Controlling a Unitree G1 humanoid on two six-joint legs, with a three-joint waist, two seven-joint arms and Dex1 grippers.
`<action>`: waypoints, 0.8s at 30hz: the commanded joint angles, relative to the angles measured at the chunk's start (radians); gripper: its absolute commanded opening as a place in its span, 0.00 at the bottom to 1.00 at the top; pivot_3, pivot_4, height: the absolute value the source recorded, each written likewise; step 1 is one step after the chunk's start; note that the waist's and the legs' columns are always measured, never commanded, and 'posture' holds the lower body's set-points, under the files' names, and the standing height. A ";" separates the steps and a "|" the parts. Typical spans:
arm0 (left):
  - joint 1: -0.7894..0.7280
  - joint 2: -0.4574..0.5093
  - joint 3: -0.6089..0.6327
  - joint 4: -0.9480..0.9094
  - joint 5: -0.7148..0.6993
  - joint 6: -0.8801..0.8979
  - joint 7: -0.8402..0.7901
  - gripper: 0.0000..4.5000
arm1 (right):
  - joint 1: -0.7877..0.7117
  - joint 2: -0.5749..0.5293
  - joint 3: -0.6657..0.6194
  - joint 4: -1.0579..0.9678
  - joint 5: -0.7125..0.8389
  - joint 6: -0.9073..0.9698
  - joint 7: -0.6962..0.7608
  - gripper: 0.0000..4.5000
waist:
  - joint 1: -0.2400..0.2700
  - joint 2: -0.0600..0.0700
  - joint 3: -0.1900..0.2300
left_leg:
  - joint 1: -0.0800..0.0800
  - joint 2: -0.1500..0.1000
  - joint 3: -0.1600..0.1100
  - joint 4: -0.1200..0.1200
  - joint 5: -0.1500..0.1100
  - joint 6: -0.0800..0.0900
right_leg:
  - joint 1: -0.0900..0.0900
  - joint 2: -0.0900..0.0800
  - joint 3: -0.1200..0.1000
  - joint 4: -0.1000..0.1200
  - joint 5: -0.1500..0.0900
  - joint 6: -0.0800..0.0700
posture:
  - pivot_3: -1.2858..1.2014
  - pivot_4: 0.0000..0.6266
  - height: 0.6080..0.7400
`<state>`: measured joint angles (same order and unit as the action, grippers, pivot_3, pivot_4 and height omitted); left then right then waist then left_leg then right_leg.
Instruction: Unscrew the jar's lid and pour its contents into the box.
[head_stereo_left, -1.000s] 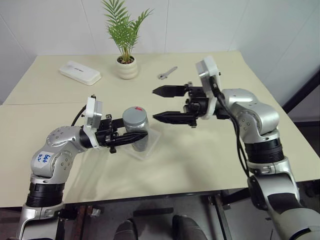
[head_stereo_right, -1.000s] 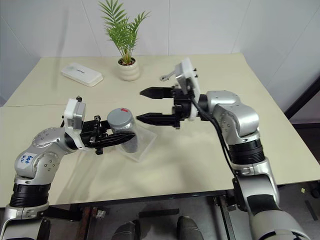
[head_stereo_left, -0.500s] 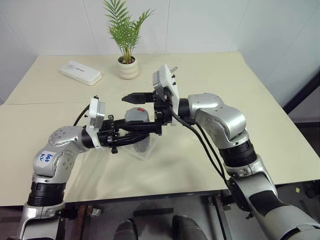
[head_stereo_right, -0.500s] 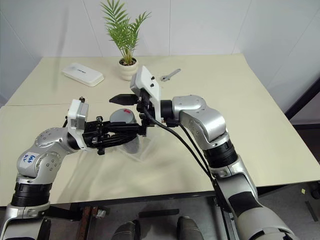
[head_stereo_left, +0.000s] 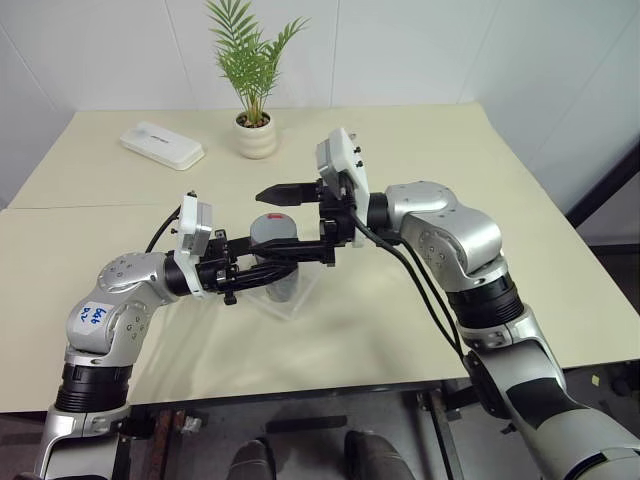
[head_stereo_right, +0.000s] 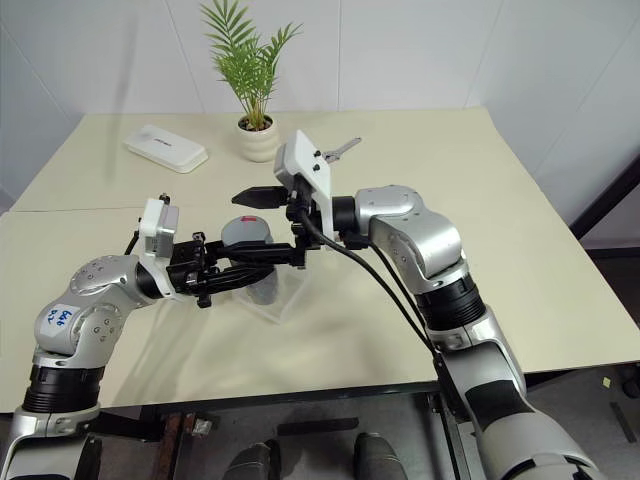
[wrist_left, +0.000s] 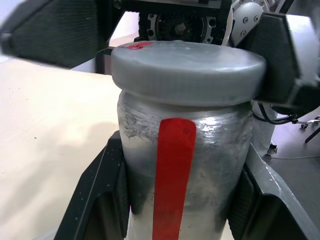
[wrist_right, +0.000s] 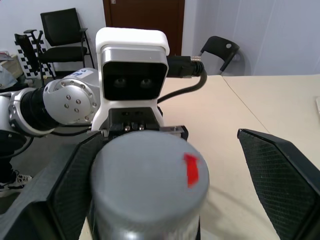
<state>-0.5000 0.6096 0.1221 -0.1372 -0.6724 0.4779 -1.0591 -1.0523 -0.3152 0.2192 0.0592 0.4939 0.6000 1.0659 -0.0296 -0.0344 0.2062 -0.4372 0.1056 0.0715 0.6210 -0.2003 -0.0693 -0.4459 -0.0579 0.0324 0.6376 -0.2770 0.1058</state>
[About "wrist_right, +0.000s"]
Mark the beige cardboard box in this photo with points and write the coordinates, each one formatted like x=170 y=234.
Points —
x=12 y=67

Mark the black white sneaker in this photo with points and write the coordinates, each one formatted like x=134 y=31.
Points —
x=15 y=181

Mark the black mesh office chair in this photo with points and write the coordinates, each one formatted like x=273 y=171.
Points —
x=62 y=30

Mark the brown wooden door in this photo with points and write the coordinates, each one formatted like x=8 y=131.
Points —
x=145 y=13

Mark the black white checkerboard panel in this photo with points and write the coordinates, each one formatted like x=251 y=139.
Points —
x=27 y=65

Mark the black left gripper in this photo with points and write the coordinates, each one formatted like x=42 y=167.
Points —
x=132 y=120

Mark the grey lid with red arrow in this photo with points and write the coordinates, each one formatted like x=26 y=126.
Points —
x=145 y=172

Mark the black plastic chair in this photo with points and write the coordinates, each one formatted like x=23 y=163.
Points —
x=220 y=50

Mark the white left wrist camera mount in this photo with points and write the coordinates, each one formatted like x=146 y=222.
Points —
x=132 y=40

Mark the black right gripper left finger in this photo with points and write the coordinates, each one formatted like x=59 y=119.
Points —
x=67 y=185

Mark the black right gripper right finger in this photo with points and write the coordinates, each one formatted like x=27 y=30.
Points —
x=280 y=180

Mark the black trouser leg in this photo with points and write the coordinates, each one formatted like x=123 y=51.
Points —
x=7 y=150

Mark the black folded chair frame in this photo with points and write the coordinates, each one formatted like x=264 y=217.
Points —
x=31 y=47

